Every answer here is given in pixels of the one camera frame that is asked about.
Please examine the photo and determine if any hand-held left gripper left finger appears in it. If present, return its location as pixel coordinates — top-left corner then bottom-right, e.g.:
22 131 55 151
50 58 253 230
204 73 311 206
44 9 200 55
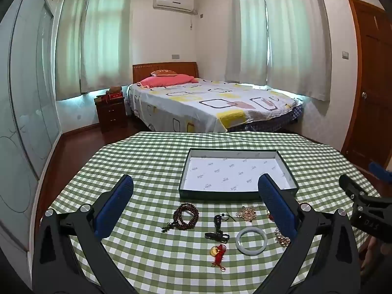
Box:
32 174 144 294

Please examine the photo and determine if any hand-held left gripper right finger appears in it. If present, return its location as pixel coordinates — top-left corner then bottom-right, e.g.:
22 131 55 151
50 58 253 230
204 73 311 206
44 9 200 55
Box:
245 173 362 294

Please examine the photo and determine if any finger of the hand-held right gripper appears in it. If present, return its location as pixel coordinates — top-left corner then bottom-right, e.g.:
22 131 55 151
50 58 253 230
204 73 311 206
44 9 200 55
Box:
368 162 392 187
339 174 368 205

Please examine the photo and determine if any gold chain necklace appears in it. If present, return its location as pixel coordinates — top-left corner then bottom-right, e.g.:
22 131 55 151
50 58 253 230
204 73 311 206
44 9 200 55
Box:
274 228 293 248
236 205 263 222

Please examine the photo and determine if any white jade bangle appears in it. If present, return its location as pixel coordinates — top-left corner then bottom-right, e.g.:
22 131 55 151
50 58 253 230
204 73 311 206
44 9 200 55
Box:
235 227 268 255

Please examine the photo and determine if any green tray box white lining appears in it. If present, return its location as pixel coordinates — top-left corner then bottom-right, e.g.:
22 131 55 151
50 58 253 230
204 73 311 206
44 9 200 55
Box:
178 148 299 200

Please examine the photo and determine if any black pendant with cord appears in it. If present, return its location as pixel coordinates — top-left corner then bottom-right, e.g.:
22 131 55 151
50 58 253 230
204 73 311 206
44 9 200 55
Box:
205 213 236 242

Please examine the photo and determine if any brown wooden bead bracelet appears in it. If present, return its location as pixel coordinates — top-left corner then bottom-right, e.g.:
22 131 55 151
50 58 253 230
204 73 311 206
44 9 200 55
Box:
161 203 199 233

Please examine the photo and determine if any gold coin red tassel charm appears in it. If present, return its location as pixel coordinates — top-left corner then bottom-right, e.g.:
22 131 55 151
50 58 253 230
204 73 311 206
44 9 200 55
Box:
210 244 228 272

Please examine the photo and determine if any green checkered tablecloth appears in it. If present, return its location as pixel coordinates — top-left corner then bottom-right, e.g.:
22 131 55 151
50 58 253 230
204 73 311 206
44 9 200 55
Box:
40 131 383 294

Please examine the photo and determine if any blue plaid bed skirt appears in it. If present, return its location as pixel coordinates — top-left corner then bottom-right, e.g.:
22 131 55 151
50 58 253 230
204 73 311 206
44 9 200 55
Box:
228 104 304 133

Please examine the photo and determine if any brown wooden door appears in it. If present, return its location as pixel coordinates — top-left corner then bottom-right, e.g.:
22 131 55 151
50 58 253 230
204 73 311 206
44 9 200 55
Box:
341 0 392 172

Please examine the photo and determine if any dark wooden nightstand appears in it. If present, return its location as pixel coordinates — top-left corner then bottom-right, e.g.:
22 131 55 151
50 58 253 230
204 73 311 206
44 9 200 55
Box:
94 96 127 134

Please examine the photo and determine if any patterned white bed quilt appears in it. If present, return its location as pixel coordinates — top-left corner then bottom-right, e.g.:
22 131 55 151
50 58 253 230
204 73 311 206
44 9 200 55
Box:
127 78 305 134

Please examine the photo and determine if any pink pillow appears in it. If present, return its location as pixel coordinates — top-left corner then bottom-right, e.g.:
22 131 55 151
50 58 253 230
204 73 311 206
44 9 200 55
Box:
136 74 199 89

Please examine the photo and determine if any glass sliding wardrobe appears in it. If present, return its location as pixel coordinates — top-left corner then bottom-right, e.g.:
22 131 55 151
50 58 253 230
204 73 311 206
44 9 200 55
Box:
0 0 63 252

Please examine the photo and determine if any wooden bed headboard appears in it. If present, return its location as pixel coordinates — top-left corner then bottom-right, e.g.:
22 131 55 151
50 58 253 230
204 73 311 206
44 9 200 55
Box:
133 62 199 84

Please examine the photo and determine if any white sheer curtain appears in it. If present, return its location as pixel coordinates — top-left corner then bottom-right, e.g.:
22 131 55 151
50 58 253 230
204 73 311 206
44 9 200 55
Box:
225 0 270 84
80 0 133 94
263 0 333 102
55 0 90 101

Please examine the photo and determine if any white air conditioner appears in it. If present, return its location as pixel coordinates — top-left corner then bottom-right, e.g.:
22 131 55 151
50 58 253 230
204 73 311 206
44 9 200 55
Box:
152 0 197 15

